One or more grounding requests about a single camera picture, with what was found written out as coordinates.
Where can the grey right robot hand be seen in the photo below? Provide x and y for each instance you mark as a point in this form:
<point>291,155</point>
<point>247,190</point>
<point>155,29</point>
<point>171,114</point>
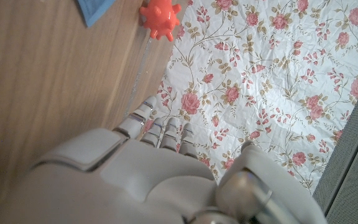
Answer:
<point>120,186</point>

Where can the orange spiky stress ball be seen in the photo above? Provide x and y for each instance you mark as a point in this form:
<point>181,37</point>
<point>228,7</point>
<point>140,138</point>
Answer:
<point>160,18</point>

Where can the floral backdrop cloth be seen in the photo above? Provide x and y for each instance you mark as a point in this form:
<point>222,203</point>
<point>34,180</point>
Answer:
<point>275,77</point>

